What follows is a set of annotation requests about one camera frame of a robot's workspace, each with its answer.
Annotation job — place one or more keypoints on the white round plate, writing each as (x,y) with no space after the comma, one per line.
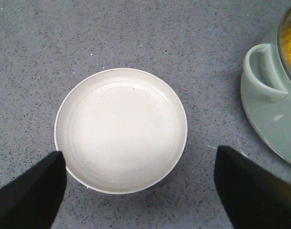
(121,131)

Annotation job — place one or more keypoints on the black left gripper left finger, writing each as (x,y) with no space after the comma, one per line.
(32,200)

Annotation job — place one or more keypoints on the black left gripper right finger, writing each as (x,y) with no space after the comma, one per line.
(252,197)

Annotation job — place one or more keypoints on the green electric cooking pot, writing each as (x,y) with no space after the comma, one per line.
(266,88)

